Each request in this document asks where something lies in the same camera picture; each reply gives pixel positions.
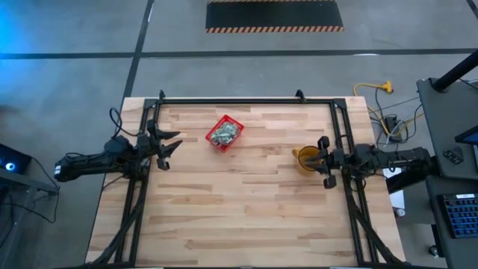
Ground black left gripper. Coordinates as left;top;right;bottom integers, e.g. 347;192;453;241
136;119;184;171

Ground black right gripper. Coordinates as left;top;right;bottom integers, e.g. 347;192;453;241
305;135;347;190

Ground yellow translucent plastic pitcher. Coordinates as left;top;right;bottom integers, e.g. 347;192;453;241
291;145;324;177

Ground red slotted plastic basket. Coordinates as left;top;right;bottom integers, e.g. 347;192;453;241
205;114;246;153

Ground black power strip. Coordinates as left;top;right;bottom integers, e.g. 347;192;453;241
384;114;403;142

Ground dark grey desk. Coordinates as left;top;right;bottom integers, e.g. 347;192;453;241
416;76;478;269

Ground small black controller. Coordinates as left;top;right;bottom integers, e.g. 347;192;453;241
443;147;465;165

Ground dark metal stand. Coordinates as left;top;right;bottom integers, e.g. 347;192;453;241
0;167;60;240

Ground black hazard-striped floor mat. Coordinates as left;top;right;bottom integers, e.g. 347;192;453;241
205;0;344;34

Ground black box with blue light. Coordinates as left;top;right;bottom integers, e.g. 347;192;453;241
0;143;33;175

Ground dark tablet screen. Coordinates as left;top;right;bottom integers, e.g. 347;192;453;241
454;125;478;146

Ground keyboard with blue keys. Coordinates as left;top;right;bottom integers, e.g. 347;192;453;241
442;192;478;239

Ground black metal pole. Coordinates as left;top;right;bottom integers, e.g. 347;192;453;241
432;50;478;93

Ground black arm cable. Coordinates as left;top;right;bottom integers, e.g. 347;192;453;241
109;107;140;138

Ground black aluminium table frame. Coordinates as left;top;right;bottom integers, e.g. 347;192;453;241
89;89;404;269

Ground grey floor cables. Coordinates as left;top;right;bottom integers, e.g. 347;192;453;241
373;87;425;146

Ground yellow extension cord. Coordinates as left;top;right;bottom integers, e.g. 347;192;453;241
353;81;425;137

